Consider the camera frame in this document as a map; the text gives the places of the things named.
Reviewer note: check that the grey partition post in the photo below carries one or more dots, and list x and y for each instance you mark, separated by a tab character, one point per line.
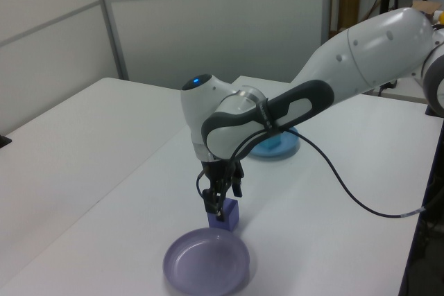
327	1

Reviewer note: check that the yellow ball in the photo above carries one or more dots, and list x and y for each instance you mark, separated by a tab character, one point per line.
441	18

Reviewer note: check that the purple cube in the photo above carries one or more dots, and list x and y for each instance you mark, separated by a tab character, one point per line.
231	216

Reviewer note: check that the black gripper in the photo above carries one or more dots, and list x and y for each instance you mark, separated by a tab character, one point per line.
220	171

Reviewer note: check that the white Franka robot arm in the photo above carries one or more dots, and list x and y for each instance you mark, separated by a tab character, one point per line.
374	50

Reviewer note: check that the light blue cube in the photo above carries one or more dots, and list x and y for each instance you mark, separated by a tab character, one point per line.
272	143

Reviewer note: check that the open cardboard box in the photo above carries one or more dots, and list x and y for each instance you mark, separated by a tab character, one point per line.
428	6

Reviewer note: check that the tall cardboard sheet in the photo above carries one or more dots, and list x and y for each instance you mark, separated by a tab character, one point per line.
349	5

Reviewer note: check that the purple plate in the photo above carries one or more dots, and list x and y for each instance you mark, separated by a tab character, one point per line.
208	261

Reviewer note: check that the black pole stand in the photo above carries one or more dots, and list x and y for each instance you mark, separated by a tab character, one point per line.
4	140

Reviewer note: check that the blue plate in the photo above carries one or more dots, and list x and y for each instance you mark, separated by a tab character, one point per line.
288	145

